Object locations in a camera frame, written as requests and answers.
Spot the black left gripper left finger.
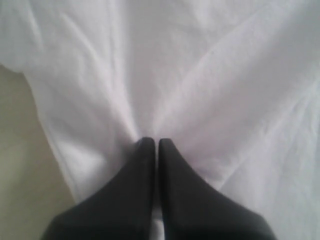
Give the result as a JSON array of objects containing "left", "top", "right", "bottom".
[{"left": 42, "top": 137, "right": 155, "bottom": 240}]

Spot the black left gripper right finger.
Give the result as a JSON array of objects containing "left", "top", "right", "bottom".
[{"left": 158, "top": 138, "right": 275, "bottom": 240}]

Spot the white t-shirt red print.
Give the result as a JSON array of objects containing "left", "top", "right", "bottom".
[{"left": 0, "top": 0, "right": 320, "bottom": 240}]

